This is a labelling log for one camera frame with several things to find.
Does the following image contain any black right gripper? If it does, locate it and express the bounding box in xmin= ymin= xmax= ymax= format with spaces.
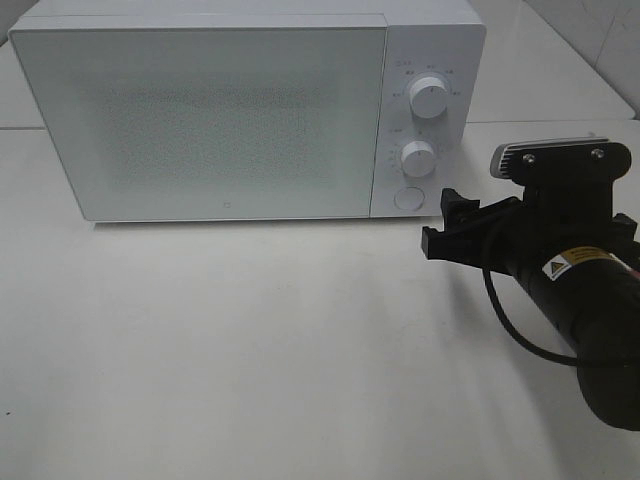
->
xmin=421 ymin=183 xmax=639 ymax=280

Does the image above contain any upper white power knob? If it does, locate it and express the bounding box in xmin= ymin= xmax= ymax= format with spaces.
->
xmin=408 ymin=73 xmax=450 ymax=119

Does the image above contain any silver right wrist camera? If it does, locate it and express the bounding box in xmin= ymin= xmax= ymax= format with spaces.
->
xmin=490 ymin=137 xmax=632 ymax=186

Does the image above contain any white microwave door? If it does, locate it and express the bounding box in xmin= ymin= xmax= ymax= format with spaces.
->
xmin=12 ymin=28 xmax=386 ymax=222

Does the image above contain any lower white timer knob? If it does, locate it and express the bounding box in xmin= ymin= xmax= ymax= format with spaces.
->
xmin=400 ymin=141 xmax=436 ymax=178

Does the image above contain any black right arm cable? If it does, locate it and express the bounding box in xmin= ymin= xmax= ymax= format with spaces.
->
xmin=480 ymin=269 xmax=589 ymax=366

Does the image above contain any white microwave oven body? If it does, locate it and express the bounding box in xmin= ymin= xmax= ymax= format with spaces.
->
xmin=8 ymin=1 xmax=486 ymax=223

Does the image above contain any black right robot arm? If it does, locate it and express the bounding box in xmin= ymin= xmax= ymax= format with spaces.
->
xmin=422 ymin=186 xmax=639 ymax=431

